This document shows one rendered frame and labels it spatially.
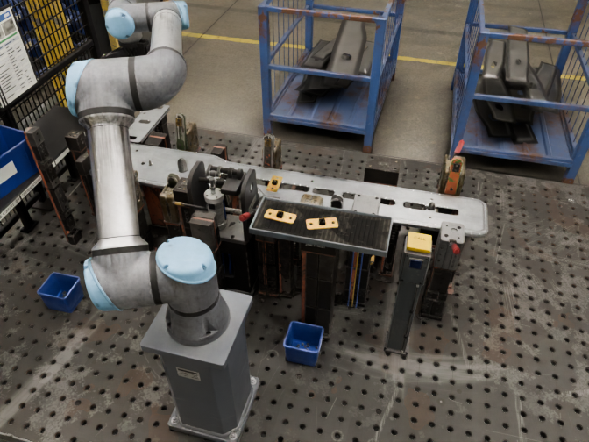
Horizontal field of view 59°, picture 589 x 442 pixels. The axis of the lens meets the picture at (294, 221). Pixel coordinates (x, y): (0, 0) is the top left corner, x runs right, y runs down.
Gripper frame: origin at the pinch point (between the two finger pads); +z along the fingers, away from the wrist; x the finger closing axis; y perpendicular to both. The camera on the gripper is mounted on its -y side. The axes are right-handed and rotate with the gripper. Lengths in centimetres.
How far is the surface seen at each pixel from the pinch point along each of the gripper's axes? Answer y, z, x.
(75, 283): -11, 48, -42
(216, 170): 34.0, 8.7, -19.6
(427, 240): 97, 9, -33
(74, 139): -27.8, 19.8, -1.3
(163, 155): 2.2, 26.7, 6.3
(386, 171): 83, 23, 13
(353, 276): 79, 42, -21
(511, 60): 149, 65, 215
